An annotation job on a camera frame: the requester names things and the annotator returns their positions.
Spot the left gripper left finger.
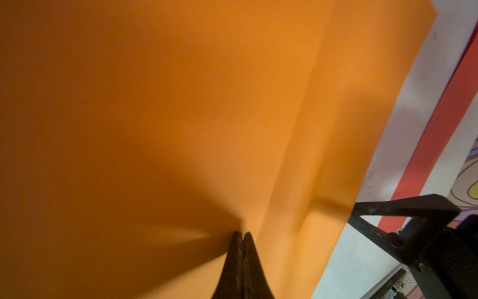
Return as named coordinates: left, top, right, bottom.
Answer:
left=212, top=232, right=244, bottom=299

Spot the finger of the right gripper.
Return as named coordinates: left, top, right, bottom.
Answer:
left=349, top=194, right=461, bottom=264

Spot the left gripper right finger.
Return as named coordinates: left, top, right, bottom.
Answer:
left=242, top=232, right=274, bottom=299

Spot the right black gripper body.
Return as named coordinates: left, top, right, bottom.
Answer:
left=410, top=215, right=478, bottom=299

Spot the red paper sheet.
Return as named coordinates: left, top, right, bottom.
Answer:
left=376, top=33, right=478, bottom=233

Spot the orange paper sheet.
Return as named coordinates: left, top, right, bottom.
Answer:
left=1, top=1, right=437, bottom=299

